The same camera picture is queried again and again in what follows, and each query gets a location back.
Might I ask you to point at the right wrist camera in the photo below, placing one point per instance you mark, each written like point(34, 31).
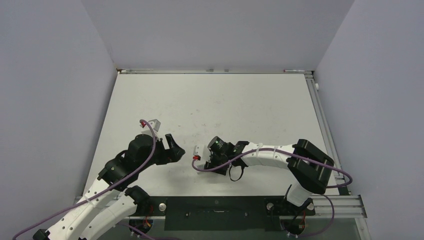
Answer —
point(201, 153)

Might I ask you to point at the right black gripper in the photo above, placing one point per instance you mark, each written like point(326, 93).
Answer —
point(213, 163)

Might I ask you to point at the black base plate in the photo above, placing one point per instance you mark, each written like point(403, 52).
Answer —
point(221, 213)

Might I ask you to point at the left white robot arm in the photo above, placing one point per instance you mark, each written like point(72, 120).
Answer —
point(112, 197)

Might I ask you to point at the aluminium frame rail back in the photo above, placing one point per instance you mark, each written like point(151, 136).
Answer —
point(212, 71)

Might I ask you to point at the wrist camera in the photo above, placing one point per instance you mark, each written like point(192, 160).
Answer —
point(155, 124)
point(201, 153)

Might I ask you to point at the aluminium frame rail right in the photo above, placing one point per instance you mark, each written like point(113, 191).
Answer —
point(346, 205)

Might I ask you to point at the aluminium frame rail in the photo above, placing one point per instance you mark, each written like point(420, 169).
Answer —
point(346, 205)
point(212, 71)

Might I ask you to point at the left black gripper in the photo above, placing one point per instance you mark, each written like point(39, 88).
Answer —
point(169, 155)

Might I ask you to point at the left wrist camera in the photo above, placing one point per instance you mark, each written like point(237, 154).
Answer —
point(155, 124)

